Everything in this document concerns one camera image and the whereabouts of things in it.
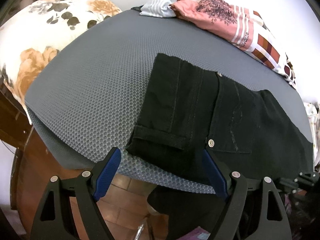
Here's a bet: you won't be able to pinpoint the white dotted cloth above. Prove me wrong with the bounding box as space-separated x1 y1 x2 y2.
302 100 320 167

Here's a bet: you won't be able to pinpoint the pink printed cloth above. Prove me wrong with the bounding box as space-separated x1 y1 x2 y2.
172 0 263 48

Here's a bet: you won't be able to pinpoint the black pants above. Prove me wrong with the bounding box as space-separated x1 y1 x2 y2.
125 53 314 195

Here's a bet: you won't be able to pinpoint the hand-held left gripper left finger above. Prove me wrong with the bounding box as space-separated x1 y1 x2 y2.
30 147 123 240

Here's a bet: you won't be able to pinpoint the person's purple clothing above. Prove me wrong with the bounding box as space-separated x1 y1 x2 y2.
179 226 213 240

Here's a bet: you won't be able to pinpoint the person's black clothed leg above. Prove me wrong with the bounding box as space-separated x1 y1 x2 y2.
147 187 240 240

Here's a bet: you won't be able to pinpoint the striped light blue cloth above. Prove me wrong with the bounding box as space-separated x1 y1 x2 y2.
139 0 179 19

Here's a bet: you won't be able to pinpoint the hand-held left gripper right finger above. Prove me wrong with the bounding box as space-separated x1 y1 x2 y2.
202 149 292 240

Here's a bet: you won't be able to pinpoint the floral pillow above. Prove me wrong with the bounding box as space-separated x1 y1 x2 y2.
0 0 123 126

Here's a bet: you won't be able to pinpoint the wooden furniture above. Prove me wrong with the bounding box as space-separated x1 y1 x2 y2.
0 82 34 151

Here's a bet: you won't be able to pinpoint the grey honeycomb mat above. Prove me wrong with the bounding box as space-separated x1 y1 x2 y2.
24 9 314 195

